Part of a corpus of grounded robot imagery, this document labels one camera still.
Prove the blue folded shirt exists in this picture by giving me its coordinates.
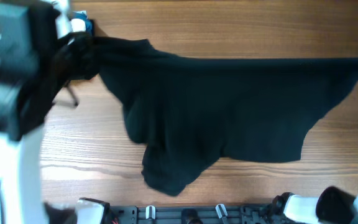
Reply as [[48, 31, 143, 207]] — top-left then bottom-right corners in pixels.
[[71, 11, 94, 35]]

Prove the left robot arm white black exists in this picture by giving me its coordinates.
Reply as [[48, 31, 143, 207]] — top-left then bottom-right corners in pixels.
[[0, 1, 114, 223]]

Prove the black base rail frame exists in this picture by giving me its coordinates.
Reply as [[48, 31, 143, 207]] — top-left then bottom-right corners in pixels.
[[111, 204, 292, 224]]

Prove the white black printed folded shirt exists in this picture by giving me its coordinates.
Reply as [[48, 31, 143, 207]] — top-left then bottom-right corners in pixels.
[[70, 18, 86, 32]]

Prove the black polo shirt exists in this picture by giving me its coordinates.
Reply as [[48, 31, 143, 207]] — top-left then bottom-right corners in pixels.
[[62, 35, 358, 196]]

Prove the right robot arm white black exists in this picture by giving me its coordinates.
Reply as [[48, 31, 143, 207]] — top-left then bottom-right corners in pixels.
[[277, 187, 358, 224]]

